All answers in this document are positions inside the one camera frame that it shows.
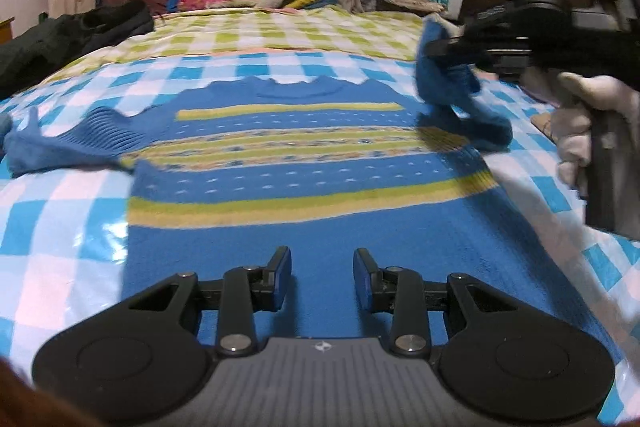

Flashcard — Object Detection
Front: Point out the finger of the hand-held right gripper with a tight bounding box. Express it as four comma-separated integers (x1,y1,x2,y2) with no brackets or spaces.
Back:
426,36,490,58

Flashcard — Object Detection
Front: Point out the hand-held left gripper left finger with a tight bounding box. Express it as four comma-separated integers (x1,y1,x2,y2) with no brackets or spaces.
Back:
127,246,293,356

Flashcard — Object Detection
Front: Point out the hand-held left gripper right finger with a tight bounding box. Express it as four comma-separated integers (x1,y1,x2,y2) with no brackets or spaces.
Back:
353,248,521,356

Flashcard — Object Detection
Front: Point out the blue striped knit sweater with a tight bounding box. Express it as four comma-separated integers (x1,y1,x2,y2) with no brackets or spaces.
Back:
4,19,623,360

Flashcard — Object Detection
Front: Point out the person's right hand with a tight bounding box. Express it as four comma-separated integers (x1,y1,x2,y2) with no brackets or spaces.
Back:
520,71,640,240

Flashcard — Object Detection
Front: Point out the green checked bed sheet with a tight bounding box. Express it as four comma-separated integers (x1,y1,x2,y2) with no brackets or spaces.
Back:
47,4,451,80

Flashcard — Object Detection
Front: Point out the dark clothing heap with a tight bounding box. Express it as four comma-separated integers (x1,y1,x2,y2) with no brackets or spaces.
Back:
0,0,156,100

